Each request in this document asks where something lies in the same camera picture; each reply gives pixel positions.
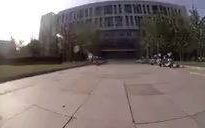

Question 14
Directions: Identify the large curved grey building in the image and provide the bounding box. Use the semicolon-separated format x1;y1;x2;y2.
38;0;191;61

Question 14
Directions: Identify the group of parked bicycles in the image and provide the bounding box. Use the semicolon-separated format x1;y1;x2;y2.
85;51;108;66

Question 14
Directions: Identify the grey concrete slab plaza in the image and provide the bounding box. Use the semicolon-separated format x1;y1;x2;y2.
0;60;205;128

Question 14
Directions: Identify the dark hedge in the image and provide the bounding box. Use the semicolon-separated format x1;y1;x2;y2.
0;55;66;66

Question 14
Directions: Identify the group of trees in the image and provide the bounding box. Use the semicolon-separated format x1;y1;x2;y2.
9;23;101;63
139;6;205;63

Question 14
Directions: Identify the row of parked bicycles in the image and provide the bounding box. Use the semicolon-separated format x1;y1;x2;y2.
135;51;187;69

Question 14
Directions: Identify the grass lawn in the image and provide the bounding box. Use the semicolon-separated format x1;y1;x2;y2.
0;61;88;86

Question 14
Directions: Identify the grass strip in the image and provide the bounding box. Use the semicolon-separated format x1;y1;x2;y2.
175;59;205;69

